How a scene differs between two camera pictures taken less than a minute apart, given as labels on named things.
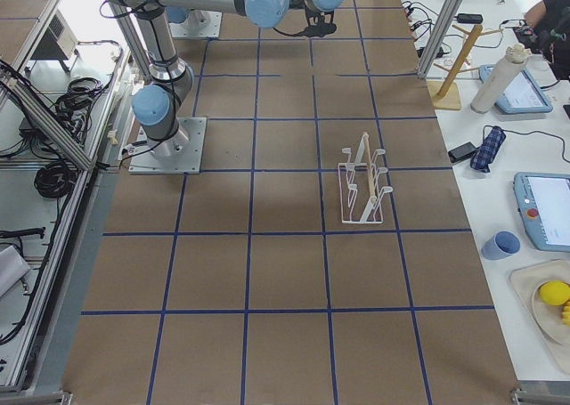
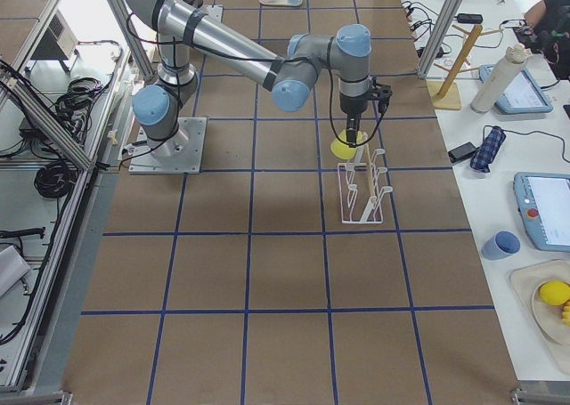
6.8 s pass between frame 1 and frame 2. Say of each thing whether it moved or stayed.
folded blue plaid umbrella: stayed
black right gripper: moved
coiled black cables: stayed
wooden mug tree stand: stayed
